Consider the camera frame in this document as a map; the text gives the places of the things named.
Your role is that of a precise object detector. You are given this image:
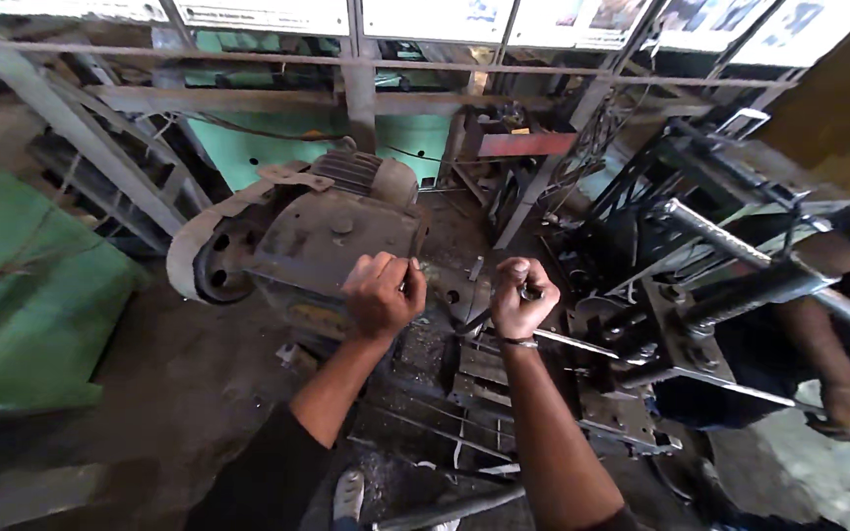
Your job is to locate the person's left hand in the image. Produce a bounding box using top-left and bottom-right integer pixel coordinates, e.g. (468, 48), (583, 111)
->
(342, 251), (427, 342)

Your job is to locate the person's right hand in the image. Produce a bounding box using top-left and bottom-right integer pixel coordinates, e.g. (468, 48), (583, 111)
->
(490, 257), (562, 341)

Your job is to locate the dark metal rod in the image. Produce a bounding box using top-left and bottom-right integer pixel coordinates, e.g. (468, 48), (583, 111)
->
(456, 283), (544, 337)

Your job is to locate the person's left forearm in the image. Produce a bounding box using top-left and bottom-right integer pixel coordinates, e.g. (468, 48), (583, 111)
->
(185, 333), (394, 531)

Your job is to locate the person's right forearm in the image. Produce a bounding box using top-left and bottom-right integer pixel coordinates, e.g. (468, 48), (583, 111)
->
(499, 338), (641, 531)

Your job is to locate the brown electric motor machine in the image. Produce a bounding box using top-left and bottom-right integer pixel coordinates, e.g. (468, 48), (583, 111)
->
(245, 137), (427, 359)

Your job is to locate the slotted metal machine base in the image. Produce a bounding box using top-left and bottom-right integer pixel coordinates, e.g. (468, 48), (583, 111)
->
(452, 324), (520, 421)

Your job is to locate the red metal tray shelf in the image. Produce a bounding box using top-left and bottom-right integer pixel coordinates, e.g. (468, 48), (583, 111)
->
(462, 103), (579, 160)

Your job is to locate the green machine panel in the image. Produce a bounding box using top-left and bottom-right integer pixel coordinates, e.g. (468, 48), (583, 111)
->
(182, 29), (453, 194)

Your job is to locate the belt guard with pulley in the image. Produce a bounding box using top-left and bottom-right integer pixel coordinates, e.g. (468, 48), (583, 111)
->
(166, 164), (335, 306)

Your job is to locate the steel machine with thick pipes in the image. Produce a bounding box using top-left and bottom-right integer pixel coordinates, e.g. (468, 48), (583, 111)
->
(569, 198), (850, 458)

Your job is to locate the long grey metal pipe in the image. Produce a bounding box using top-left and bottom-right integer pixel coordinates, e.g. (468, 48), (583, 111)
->
(372, 483), (526, 531)

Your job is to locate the grey diagonal metal beam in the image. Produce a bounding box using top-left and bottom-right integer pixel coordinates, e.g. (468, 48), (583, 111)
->
(0, 15), (190, 238)

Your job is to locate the green metal cabinet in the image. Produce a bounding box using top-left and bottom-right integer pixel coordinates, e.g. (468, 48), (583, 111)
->
(0, 172), (147, 415)

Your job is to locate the grey metal bracket plate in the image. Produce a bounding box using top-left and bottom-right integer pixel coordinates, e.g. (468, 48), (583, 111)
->
(428, 255), (494, 325)

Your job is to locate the bundle of hanging cables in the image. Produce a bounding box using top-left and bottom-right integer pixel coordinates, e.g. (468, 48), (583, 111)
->
(549, 81), (651, 200)

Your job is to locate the grey vertical metal post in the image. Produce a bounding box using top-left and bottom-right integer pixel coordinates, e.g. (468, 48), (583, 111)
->
(341, 0), (379, 156)

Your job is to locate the black metal frame machine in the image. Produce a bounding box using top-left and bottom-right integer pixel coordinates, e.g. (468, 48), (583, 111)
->
(580, 108), (813, 296)

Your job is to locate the large window with metal frame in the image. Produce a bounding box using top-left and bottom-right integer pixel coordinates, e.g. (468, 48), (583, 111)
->
(0, 0), (850, 88)

